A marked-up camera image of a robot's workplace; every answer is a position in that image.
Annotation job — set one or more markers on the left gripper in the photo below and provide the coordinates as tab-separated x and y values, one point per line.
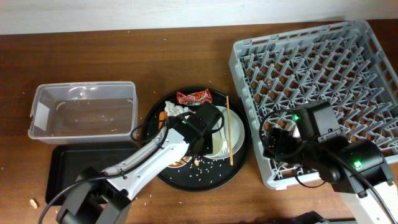
209	146

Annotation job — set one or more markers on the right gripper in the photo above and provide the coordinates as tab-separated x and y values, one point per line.
278	140

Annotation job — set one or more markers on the red snack wrapper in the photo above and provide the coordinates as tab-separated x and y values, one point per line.
194	99

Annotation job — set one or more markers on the white plastic fork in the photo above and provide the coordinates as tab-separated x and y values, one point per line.
224	143

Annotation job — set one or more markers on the wooden chopstick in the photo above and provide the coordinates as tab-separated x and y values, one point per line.
231	161

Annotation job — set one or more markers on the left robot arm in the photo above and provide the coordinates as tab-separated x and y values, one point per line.
106	196

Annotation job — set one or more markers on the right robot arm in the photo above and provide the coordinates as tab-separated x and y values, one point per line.
358	171

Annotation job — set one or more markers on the grey dishwasher rack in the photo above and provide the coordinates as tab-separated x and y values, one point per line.
342	63

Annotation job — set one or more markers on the crumpled white tissue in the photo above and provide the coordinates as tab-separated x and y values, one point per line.
173	110

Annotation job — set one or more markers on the white round plate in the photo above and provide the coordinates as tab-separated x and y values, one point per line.
237	134

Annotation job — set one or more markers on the orange carrot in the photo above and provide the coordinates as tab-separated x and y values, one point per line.
162	117

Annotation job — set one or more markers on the pink bowl with scraps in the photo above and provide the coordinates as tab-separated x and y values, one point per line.
180	163

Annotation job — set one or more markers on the round black serving tray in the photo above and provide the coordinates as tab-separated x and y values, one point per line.
210	173

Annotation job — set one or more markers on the black object at bottom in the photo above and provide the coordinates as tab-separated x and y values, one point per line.
309	218

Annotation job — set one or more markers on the black rectangular tray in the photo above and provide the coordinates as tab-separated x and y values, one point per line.
69	161

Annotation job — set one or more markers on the clear plastic bin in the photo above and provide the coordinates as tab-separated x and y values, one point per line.
84	112

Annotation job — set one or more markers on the peanut on table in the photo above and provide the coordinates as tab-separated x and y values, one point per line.
33	203

